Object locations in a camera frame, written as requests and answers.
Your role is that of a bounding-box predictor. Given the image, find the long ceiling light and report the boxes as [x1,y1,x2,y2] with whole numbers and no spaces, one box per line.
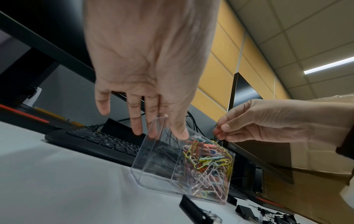
[303,56,354,75]

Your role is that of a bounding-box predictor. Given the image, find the black base with red stripe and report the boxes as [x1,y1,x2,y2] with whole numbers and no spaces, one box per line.
[0,103,71,134]

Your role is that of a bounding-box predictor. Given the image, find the brown cardboard box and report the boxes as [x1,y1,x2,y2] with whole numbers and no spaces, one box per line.
[261,93,354,224]

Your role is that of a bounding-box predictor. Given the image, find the clear acrylic box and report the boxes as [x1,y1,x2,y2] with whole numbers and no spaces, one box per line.
[130,115,236,206]

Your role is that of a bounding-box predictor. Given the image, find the white plastic adapter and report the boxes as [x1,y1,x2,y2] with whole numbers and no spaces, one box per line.
[21,87,42,108]

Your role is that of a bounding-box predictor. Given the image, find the black cables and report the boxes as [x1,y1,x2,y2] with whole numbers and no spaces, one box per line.
[185,111,201,134]

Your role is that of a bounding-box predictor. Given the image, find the person's right forearm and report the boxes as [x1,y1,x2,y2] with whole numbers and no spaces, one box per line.
[312,101,354,163]

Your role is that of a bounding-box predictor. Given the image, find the large black monitor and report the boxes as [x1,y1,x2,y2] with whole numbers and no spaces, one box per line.
[0,0,146,111]

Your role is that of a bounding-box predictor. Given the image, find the black keyboard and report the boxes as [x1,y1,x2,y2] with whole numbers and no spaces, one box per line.
[44,125,179,168]

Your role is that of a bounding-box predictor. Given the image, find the person's left hand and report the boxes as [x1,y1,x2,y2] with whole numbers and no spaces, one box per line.
[83,0,222,141]

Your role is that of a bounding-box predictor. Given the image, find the black monitor stand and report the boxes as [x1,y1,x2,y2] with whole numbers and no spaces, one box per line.
[0,47,61,107]

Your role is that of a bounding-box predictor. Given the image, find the pile of coloured paper clips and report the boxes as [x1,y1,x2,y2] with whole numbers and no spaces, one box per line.
[175,135,233,201]

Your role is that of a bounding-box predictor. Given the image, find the person's right hand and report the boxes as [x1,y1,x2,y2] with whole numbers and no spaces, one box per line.
[213,98,316,150]

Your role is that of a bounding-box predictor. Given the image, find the slim black monitor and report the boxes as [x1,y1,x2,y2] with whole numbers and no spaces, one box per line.
[221,72,294,185]

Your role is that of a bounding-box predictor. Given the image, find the black docking box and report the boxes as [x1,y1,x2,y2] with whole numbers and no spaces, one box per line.
[100,118,148,144]

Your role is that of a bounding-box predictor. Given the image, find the large black binder clip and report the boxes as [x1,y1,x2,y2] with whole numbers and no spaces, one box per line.
[179,194,223,224]

